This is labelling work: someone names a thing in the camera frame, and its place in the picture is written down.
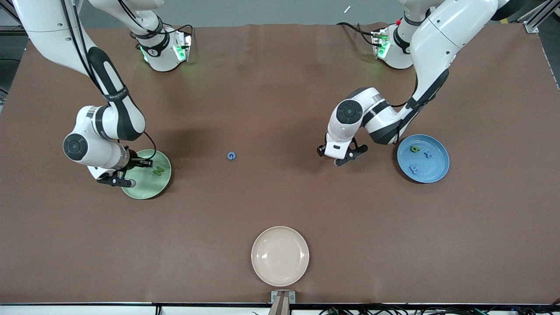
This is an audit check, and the green plate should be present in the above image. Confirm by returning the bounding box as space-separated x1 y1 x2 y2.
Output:
122 149 172 200

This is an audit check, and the brown table mat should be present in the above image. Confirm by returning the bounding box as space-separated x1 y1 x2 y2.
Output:
0 23 560 305

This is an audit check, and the blue plate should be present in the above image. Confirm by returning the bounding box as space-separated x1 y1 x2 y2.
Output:
397 134 450 184

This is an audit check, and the beige plate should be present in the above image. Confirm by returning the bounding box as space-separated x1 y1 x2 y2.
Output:
251 226 310 287

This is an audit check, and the white table edge rail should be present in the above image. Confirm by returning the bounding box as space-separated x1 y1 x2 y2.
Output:
0 302 560 315

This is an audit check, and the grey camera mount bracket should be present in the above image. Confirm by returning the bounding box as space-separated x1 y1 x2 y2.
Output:
271 290 296 315

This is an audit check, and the aluminium frame profile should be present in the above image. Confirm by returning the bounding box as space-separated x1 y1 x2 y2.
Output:
516 0 560 33
0 0 31 36

